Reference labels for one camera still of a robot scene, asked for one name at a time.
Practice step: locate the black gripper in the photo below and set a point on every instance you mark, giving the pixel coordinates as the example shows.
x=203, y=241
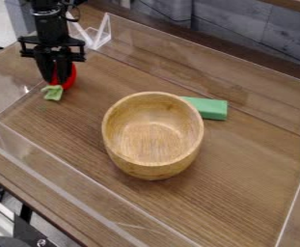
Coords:
x=68, y=50

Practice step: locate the red plush strawberry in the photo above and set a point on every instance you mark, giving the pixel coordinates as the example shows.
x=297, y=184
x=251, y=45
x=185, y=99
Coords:
x=55, y=89

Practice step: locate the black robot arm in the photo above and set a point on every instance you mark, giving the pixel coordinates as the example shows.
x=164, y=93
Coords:
x=51, y=22

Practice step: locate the wooden bowl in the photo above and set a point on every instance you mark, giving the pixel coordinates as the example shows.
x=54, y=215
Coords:
x=152, y=133

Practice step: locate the green sponge block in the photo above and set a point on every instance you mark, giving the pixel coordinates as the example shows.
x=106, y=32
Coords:
x=213, y=109

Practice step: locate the black clamp base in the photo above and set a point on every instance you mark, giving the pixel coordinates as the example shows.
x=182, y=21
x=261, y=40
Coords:
x=18, y=234

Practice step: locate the clear acrylic tray enclosure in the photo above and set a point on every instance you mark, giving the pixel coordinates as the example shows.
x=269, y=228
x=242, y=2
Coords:
x=237, y=197

